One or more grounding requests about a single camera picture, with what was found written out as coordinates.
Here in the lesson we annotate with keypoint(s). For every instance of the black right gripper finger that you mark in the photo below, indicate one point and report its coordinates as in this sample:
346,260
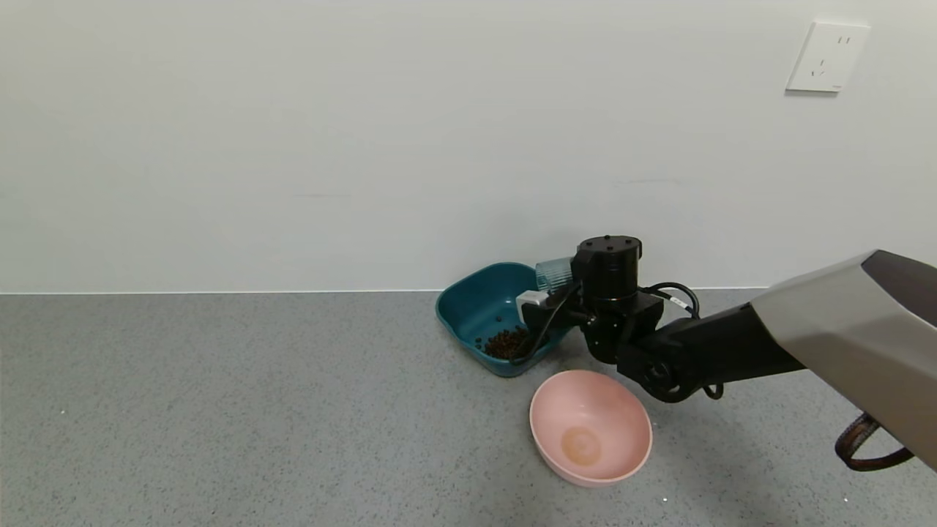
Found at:
529,344

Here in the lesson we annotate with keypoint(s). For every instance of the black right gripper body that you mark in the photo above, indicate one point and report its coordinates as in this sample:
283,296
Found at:
532,302

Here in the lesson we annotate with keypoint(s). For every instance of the dark brown solid pellets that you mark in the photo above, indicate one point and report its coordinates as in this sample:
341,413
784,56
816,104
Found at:
506,344

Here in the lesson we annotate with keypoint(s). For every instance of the translucent ribbed blue cup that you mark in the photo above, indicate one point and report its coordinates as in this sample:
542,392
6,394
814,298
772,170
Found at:
554,274

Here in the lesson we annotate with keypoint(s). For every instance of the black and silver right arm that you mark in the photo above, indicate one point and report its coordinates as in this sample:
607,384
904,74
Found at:
842,315

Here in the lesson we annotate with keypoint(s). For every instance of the pink plastic bowl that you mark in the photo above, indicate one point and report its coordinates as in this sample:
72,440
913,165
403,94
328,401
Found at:
589,428

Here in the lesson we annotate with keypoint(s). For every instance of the teal square plastic basin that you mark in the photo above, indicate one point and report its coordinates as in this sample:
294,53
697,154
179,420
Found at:
476,307

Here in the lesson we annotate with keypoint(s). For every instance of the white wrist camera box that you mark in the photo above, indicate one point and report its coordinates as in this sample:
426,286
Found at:
531,301

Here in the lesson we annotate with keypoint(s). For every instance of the white wall socket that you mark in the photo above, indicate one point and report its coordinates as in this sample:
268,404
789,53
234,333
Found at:
827,57

